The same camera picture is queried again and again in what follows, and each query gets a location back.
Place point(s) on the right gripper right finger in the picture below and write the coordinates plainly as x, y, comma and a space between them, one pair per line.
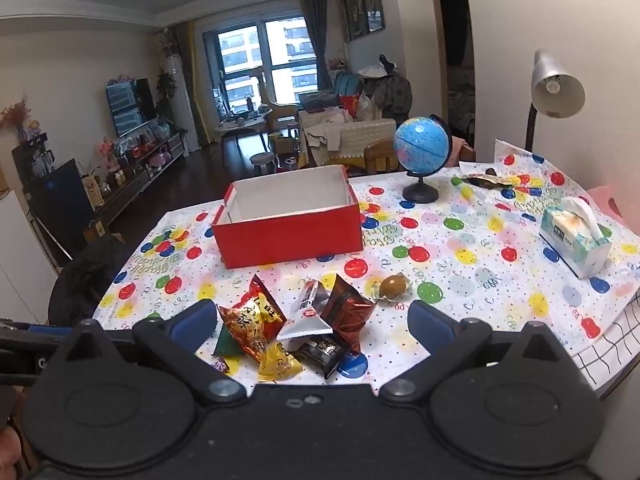
452, 346

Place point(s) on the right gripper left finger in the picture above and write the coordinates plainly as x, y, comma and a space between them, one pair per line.
174, 343

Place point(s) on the purple candy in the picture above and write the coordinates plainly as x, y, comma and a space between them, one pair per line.
218, 363

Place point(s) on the green snack packet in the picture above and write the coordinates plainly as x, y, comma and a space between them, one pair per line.
226, 345

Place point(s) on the red yellow snack bag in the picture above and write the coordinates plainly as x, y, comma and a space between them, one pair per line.
255, 321

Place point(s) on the yellow small snack packet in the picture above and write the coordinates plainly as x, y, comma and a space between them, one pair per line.
278, 364

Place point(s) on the brown foil snack bag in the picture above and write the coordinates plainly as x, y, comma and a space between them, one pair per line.
347, 312

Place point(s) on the black snack packet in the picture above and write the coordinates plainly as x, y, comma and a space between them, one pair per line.
322, 353

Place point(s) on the white snack packet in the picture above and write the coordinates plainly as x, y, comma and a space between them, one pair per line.
305, 319

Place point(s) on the person's hand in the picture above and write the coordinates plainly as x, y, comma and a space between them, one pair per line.
10, 453

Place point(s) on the black jacket on chair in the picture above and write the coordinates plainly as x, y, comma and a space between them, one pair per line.
84, 281

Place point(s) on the balloon pattern tablecloth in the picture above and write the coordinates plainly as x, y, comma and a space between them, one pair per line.
472, 253

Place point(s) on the tissue pack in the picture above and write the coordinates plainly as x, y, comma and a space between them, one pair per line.
572, 231

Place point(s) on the tv cabinet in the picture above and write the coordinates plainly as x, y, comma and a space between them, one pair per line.
139, 177

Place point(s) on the wrapper near globe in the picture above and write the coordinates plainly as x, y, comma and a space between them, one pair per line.
488, 180

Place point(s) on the red cardboard box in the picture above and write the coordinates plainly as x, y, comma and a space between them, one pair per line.
294, 215

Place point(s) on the blue desk globe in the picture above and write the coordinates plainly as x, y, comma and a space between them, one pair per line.
422, 146

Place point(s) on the small round stool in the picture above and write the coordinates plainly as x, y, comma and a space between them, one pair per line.
264, 163

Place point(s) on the wooden chair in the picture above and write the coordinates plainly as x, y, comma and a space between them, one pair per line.
380, 157

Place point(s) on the pink cloth on chair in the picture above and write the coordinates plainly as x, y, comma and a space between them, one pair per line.
604, 198

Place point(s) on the round coffee table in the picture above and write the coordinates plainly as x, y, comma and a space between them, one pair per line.
234, 130

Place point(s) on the sofa with cream cover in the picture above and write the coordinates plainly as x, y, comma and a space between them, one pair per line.
337, 125

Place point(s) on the silver desk lamp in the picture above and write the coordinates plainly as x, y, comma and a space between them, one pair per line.
554, 92

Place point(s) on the wall television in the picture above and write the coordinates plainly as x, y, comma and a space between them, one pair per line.
131, 104

